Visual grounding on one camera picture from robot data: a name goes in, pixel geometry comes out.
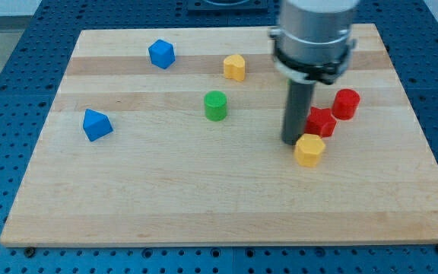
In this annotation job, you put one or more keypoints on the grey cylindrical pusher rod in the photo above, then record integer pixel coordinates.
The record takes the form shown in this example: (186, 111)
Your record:
(297, 107)

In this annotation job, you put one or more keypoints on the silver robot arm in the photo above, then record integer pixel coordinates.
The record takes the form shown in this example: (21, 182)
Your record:
(311, 44)

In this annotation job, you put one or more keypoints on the red star block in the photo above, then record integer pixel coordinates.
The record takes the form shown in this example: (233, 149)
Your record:
(320, 122)

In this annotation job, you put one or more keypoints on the red cylinder block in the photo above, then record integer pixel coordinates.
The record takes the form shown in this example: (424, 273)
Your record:
(345, 104)

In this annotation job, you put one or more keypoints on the yellow hexagon block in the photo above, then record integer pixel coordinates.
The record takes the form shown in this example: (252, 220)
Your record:
(308, 150)

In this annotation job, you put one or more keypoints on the green cylinder block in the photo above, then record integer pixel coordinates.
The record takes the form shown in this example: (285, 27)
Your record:
(215, 103)

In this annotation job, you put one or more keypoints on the blue cube block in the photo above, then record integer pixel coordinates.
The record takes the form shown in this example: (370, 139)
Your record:
(162, 54)

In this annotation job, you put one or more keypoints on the wooden board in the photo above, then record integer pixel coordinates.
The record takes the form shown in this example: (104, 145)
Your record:
(168, 176)

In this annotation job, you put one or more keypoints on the blue pentagon block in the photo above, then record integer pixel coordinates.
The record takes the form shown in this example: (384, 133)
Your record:
(96, 125)

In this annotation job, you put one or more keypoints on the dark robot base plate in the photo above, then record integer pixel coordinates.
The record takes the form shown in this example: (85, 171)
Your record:
(227, 5)

